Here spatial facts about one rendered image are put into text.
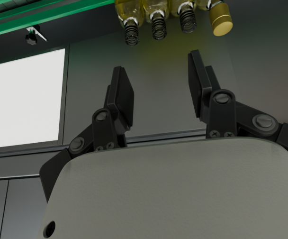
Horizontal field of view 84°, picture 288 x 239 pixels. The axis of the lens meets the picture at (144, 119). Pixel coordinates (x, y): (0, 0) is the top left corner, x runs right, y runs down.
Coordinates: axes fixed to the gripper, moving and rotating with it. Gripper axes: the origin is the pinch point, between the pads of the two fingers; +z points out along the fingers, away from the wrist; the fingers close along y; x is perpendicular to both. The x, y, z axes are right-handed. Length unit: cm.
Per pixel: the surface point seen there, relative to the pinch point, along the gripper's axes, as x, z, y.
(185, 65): -19.4, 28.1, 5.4
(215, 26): -8.0, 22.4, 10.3
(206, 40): -17.3, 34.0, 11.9
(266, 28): -20, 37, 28
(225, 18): -7.1, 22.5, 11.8
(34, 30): -7, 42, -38
